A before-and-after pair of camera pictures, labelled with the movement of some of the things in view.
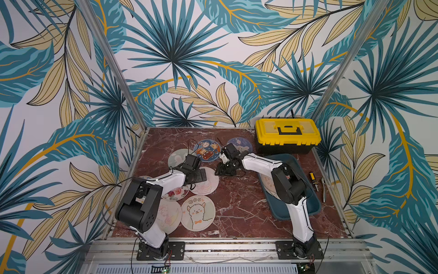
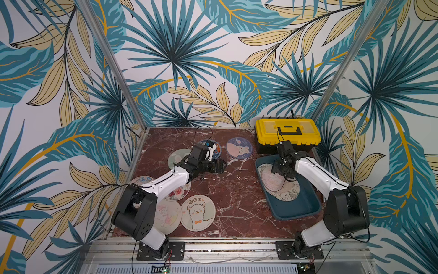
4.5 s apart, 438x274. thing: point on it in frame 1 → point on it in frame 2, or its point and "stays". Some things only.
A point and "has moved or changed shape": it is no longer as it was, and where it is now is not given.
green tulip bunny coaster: x=309 y=192 has moved or changed shape
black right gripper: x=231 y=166 → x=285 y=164
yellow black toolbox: x=286 y=136 stays
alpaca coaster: x=198 y=213 stays
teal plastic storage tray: x=279 y=210 stays
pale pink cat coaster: x=169 y=217 stays
